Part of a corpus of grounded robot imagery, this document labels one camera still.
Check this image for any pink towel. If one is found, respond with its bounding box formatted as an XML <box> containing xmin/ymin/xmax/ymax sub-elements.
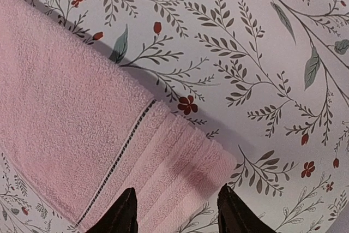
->
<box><xmin>1</xmin><ymin>0</ymin><xmax>235</xmax><ymax>232</ymax></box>

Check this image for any floral tablecloth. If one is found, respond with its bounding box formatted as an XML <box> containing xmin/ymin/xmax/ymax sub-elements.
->
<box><xmin>0</xmin><ymin>0</ymin><xmax>349</xmax><ymax>233</ymax></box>

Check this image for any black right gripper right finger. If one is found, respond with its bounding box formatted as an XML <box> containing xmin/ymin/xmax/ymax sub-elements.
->
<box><xmin>217</xmin><ymin>183</ymin><xmax>275</xmax><ymax>233</ymax></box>

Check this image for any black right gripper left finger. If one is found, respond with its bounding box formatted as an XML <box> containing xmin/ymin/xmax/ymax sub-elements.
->
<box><xmin>86</xmin><ymin>187</ymin><xmax>138</xmax><ymax>233</ymax></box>

